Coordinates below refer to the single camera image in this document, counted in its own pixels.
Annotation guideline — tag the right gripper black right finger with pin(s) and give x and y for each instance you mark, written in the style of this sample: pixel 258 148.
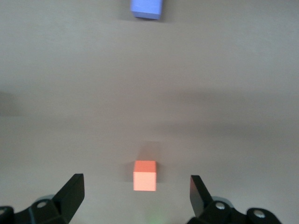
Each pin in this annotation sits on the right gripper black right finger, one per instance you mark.
pixel 198 196

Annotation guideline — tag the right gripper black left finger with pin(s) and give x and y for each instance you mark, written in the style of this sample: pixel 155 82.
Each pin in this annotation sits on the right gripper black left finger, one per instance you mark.
pixel 67 198

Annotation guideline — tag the orange foam block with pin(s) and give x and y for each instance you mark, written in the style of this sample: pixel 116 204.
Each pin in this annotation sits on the orange foam block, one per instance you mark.
pixel 144 179

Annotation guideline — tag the purple foam block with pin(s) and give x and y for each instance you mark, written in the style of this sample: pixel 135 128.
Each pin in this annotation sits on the purple foam block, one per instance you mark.
pixel 144 8

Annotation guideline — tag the brown table cover sheet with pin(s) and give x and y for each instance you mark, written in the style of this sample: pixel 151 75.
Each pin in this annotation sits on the brown table cover sheet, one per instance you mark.
pixel 210 93

